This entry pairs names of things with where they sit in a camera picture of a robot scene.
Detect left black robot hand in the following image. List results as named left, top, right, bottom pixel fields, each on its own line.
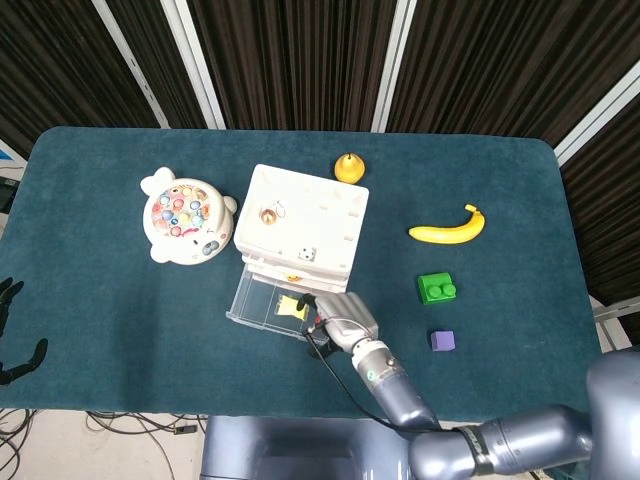
left=0, top=278, right=50, bottom=387

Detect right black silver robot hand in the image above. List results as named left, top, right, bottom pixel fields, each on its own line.
left=298, top=292, right=382, bottom=359

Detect clear plastic drawer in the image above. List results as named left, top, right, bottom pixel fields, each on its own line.
left=224, top=268, right=332, bottom=344

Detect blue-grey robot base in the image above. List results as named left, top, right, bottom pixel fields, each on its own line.
left=199, top=415, right=416, bottom=480

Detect white plastic drawer organizer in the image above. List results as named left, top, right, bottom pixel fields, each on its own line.
left=233, top=163, right=371, bottom=294

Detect small yellow item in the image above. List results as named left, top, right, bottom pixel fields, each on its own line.
left=276, top=294, right=307, bottom=319

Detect green building block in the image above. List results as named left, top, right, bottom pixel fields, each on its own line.
left=417, top=271, right=461, bottom=305

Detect purple cube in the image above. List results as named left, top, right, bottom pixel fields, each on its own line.
left=430, top=329, right=456, bottom=353

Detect yellow banana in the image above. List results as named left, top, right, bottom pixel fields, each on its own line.
left=408, top=203, right=487, bottom=246

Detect small gold bell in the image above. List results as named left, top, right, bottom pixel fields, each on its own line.
left=258, top=199, right=287, bottom=225

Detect white blue sign board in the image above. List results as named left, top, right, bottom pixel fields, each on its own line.
left=0, top=139, right=27, bottom=176

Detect teal table cloth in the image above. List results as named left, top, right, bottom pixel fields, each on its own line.
left=0, top=125, right=614, bottom=424

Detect yellow pear toy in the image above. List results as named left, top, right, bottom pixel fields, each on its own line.
left=333, top=152, right=366, bottom=183

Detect white fishing game toy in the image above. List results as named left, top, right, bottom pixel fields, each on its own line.
left=139, top=166, right=239, bottom=265

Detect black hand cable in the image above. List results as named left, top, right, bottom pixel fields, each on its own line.
left=304, top=327, right=451, bottom=434

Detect tangled floor cables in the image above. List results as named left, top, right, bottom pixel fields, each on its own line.
left=84, top=410, right=209, bottom=480
left=0, top=407, right=37, bottom=480

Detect white partition post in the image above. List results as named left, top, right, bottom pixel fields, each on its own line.
left=370, top=0, right=419, bottom=134
left=92, top=0, right=171, bottom=129
left=159, top=0, right=227, bottom=130
left=552, top=64, right=640, bottom=166

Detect white metal rack frame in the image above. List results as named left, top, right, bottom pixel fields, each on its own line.
left=589, top=294, right=640, bottom=374

